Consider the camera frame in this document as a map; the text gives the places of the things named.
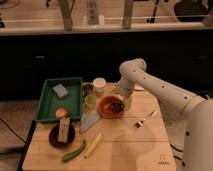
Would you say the small dark bowl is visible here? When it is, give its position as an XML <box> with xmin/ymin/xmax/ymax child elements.
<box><xmin>83</xmin><ymin>84</ymin><xmax>93</xmax><ymax>95</ymax></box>

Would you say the white paper cup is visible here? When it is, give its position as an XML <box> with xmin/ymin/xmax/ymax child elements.
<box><xmin>93</xmin><ymin>78</ymin><xmax>106</xmax><ymax>95</ymax></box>

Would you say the metal fork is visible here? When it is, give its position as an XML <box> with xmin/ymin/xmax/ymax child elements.
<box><xmin>134</xmin><ymin>111</ymin><xmax>157</xmax><ymax>128</ymax></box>

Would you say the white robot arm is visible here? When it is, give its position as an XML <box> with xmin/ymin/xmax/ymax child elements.
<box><xmin>118</xmin><ymin>58</ymin><xmax>213</xmax><ymax>171</ymax></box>

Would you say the grey folded cloth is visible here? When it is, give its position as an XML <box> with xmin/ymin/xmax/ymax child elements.
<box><xmin>79</xmin><ymin>113</ymin><xmax>101</xmax><ymax>133</ymax></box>

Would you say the red bowl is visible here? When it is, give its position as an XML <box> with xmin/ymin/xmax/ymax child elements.
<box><xmin>97</xmin><ymin>95</ymin><xmax>124</xmax><ymax>119</ymax></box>

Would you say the green cucumber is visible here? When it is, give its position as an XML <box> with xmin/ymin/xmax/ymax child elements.
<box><xmin>62</xmin><ymin>139</ymin><xmax>86</xmax><ymax>162</ymax></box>

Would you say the white rectangular box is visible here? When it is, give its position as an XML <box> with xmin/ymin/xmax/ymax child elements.
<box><xmin>58</xmin><ymin>117</ymin><xmax>70</xmax><ymax>143</ymax></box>

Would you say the blue grey sponge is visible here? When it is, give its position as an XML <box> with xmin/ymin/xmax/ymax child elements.
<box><xmin>53</xmin><ymin>84</ymin><xmax>69</xmax><ymax>98</ymax></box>

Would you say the orange capped mushroom toy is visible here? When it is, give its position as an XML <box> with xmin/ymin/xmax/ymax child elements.
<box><xmin>55</xmin><ymin>108</ymin><xmax>68</xmax><ymax>119</ymax></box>

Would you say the green plastic tray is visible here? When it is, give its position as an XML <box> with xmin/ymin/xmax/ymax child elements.
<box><xmin>35</xmin><ymin>77</ymin><xmax>83</xmax><ymax>123</ymax></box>

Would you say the dark round plate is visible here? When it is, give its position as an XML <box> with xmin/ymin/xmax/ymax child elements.
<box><xmin>49</xmin><ymin>125</ymin><xmax>75</xmax><ymax>148</ymax></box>

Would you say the light green cup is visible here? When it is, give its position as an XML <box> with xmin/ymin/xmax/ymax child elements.
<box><xmin>85</xmin><ymin>94</ymin><xmax>97</xmax><ymax>110</ymax></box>

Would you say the dark grape bunch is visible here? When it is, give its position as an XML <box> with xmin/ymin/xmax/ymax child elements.
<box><xmin>110</xmin><ymin>102</ymin><xmax>125</xmax><ymax>112</ymax></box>

